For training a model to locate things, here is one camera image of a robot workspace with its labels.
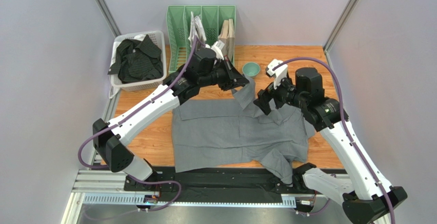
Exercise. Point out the white laundry basket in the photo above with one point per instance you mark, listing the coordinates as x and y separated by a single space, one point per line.
158 39

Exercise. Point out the aluminium frame rail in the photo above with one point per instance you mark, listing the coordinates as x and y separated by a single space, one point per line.
107 187

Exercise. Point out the grey long sleeve shirt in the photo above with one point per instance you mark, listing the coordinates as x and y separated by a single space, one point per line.
213 132

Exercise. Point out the grey magazines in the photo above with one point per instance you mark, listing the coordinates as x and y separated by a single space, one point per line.
196 30

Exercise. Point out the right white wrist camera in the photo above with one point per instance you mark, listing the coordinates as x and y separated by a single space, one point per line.
277 69

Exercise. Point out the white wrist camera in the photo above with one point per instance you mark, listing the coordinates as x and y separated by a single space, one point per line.
217 47
277 69

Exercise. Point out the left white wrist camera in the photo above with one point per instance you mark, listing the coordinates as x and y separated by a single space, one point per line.
217 47

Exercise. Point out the black striped shirt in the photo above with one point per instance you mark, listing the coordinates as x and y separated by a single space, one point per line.
137 60

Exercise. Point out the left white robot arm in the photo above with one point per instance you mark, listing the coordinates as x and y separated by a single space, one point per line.
111 138

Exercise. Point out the teal cup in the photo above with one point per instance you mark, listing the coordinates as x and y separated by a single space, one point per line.
251 69

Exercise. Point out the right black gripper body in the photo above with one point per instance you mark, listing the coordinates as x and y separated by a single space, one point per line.
269 94

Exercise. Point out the green file organizer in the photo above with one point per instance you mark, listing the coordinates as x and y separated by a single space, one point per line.
178 19

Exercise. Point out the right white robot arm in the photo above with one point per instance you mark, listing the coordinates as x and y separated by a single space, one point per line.
368 197

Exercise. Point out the brown books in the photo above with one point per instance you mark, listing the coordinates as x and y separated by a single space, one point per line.
227 39

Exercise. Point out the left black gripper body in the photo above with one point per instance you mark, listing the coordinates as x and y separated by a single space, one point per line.
219 77

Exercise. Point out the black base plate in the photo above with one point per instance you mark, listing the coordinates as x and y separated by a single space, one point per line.
225 185

